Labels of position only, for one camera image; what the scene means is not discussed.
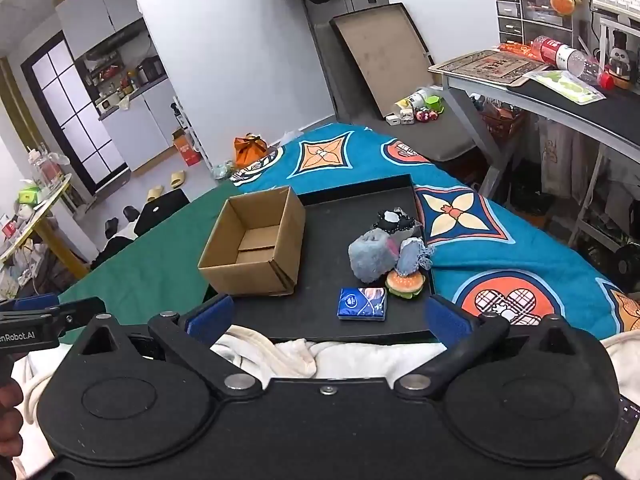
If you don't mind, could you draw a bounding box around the white round container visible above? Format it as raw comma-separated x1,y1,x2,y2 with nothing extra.
408,87,431,110

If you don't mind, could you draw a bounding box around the black framed glass door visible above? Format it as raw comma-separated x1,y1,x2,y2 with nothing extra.
21,32,128,194

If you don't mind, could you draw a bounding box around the black shallow tray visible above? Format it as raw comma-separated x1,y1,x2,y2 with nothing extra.
233,174,434,344

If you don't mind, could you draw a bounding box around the green lidded jar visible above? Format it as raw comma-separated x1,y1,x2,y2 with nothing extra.
425,94,445,115

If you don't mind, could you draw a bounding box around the orange cardboard box on floor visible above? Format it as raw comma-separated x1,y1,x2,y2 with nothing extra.
172,128,202,167

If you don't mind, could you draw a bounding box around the brown cardboard box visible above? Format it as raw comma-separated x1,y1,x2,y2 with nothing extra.
198,186,306,296

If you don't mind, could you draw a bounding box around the person's left hand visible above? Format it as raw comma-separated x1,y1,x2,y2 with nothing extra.
0,378,24,458

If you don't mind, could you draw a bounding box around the blue patterned blanket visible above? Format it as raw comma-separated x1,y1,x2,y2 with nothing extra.
231,122,639,339

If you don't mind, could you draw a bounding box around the orange gift bag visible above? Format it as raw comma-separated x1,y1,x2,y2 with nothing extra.
233,133,269,169

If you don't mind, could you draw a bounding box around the grey drawer organizer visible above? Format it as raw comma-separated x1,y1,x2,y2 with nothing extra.
495,0,577,47

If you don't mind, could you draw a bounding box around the white kitchen cabinet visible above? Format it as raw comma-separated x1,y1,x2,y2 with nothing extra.
54,0,180,171

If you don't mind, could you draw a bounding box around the yellow table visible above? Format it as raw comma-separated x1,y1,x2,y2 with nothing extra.
1,174,89,280

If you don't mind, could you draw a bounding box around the yellow slipper right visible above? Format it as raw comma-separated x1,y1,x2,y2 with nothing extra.
170,170,186,190

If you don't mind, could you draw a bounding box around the blue denim fabric piece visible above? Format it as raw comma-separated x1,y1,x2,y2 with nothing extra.
395,237,435,276

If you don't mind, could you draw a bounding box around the plush hamburger toy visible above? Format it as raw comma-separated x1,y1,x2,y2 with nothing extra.
385,270,426,300

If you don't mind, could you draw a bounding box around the grey fluffy plush toy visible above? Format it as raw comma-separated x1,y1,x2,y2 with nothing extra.
348,228,399,284

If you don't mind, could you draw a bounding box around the plastic bottle red label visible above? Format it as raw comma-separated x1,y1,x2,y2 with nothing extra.
530,36,615,90

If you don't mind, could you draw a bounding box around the green cloth sheet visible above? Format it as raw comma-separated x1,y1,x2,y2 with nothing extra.
60,182,240,325

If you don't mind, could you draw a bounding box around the yellow slipper left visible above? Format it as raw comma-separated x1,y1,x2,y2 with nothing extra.
145,185,164,203

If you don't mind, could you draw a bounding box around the black shoe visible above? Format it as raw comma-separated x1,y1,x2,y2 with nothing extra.
122,206,140,223

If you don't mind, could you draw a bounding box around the grey mattress pad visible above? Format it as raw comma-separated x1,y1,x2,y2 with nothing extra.
352,110,476,162

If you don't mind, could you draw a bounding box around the grey desk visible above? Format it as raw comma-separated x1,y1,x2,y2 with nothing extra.
430,50,639,261

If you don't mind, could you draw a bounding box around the yellow slipper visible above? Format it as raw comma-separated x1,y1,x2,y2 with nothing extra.
145,185,164,203
170,170,186,190

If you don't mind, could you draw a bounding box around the black laptop bag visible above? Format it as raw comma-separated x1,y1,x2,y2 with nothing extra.
134,188,190,237

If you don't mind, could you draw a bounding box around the large leaning tray board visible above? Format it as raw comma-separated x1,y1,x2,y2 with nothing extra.
330,3,435,117

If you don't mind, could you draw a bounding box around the blue tissue pack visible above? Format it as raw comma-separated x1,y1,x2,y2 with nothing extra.
336,287,387,322

